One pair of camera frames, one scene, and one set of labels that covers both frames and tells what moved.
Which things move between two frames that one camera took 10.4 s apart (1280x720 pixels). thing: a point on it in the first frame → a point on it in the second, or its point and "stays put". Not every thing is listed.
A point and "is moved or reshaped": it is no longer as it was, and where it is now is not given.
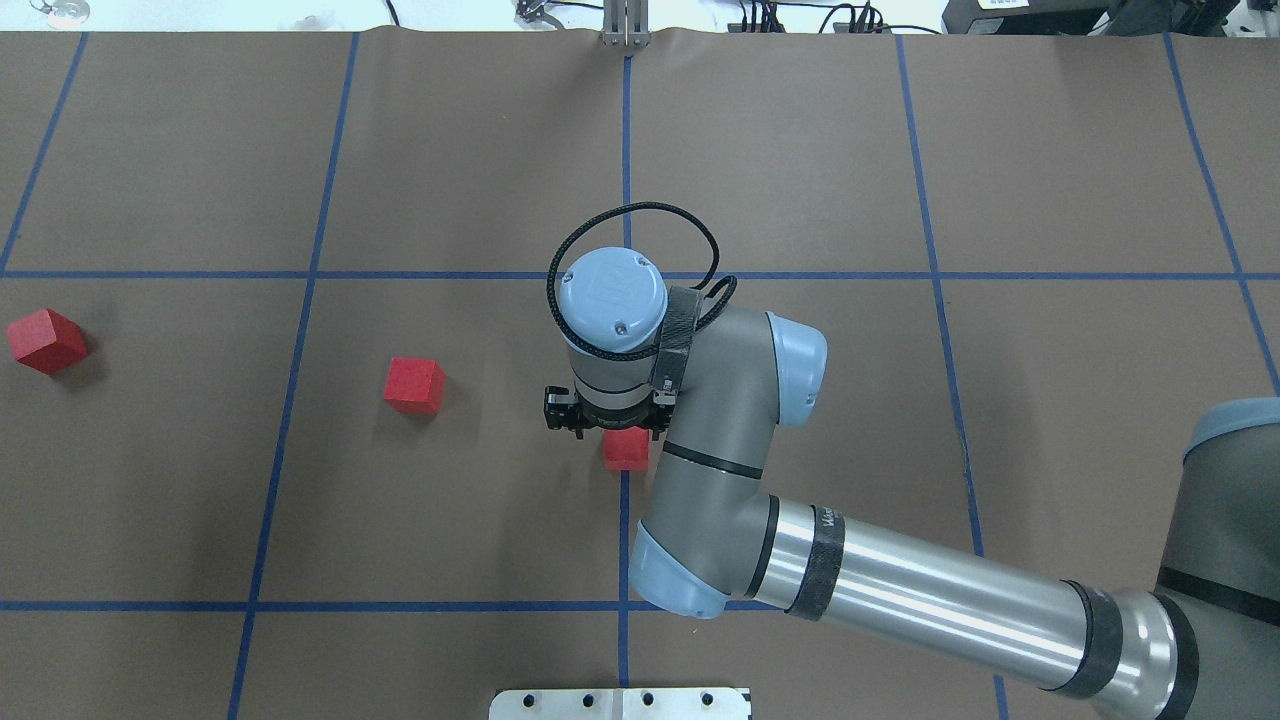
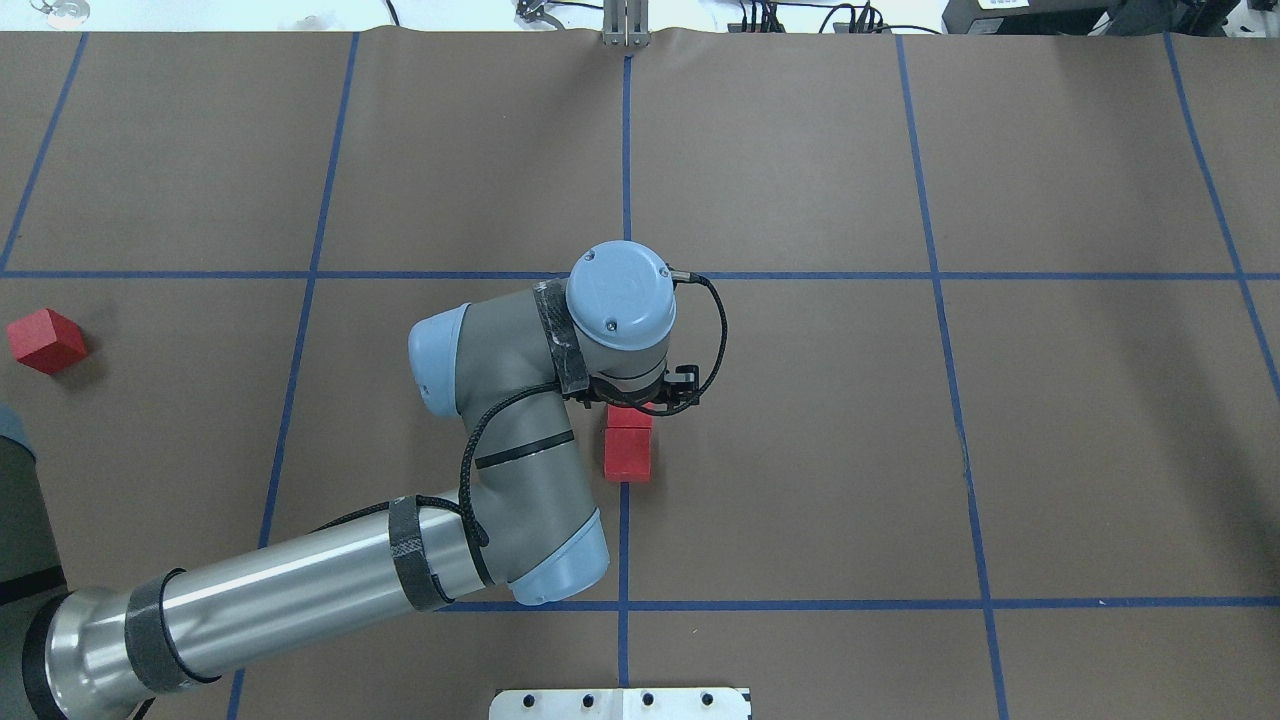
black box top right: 1090,18 stays put
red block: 47,342 stays put
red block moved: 415,386 is moved or reshaped
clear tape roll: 65,14 stays put
